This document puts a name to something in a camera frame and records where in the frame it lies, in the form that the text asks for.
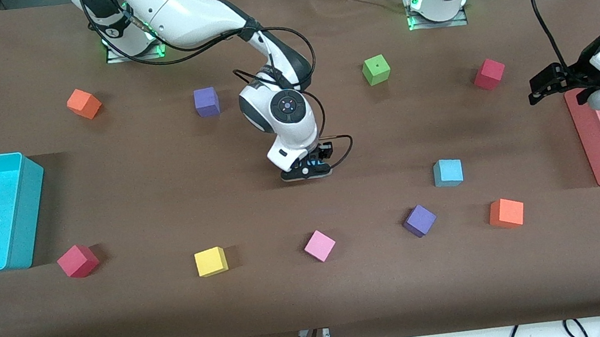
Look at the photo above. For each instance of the green foam block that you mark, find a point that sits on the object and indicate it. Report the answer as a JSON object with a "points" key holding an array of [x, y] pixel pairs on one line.
{"points": [[375, 68]]}

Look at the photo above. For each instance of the red foam block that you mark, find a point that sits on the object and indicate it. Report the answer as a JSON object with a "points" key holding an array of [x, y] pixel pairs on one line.
{"points": [[76, 260], [489, 74]]}

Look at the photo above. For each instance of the brown table cover sheet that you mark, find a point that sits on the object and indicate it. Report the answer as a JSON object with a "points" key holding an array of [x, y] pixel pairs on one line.
{"points": [[180, 312]]}

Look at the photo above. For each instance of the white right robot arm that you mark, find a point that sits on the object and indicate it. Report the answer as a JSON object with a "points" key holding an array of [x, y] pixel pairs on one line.
{"points": [[180, 4]]}

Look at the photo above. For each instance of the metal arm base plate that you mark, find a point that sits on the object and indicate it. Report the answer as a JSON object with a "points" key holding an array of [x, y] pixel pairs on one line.
{"points": [[437, 24], [137, 57]]}

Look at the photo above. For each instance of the pink foam block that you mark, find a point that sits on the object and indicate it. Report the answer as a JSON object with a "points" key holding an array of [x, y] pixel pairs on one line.
{"points": [[319, 245]]}

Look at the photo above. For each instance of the yellow foam block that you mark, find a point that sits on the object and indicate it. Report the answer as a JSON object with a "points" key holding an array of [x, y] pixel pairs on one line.
{"points": [[210, 260]]}

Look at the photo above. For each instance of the purple foam block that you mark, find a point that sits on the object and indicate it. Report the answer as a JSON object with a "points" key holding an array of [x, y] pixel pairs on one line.
{"points": [[206, 101], [419, 219]]}

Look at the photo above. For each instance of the orange foam block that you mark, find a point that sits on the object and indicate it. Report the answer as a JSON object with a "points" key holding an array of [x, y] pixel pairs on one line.
{"points": [[506, 212], [83, 103]]}

